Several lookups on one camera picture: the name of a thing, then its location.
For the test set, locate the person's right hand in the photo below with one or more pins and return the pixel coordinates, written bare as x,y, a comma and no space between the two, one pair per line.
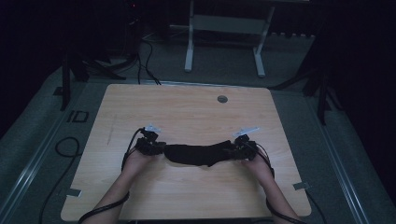
260,169

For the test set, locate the person's left hand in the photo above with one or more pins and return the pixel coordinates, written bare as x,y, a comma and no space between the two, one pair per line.
135,165

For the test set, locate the dark equipment tower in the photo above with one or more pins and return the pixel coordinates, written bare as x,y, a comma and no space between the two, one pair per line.
134,28

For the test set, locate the grey tape piece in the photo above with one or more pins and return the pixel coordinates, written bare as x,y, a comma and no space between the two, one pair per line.
301,186
74,192

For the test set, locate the grey round table grommet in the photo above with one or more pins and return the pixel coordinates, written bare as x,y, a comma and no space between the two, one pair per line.
222,99

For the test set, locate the white desk frame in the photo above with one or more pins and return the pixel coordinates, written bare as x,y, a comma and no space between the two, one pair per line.
229,24

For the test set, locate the black sock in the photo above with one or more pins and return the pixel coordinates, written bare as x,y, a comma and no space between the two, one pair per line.
186,153
212,161

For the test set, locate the aluminium floor rail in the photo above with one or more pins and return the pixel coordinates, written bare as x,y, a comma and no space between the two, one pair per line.
37,154
339,165

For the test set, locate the black metal stand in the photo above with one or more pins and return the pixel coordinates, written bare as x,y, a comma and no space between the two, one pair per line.
322,99
66,84

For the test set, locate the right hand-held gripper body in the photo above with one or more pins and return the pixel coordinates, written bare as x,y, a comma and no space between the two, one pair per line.
249,149

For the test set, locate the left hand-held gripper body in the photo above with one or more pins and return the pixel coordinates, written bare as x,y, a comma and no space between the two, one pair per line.
148,145

